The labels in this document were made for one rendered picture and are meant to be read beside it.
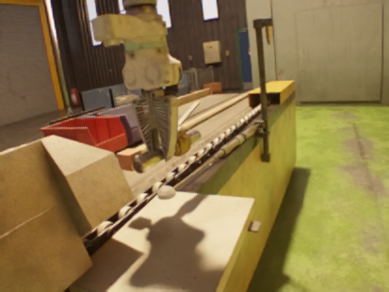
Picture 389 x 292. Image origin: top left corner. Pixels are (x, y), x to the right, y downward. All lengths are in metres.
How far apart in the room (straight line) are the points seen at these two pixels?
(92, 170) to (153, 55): 0.20
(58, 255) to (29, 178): 0.11
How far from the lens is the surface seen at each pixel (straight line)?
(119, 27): 0.40
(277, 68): 5.82
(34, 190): 0.37
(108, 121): 1.20
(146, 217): 0.53
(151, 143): 0.48
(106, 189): 0.39
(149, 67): 0.43
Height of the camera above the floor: 1.07
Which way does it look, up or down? 17 degrees down
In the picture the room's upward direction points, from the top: 7 degrees counter-clockwise
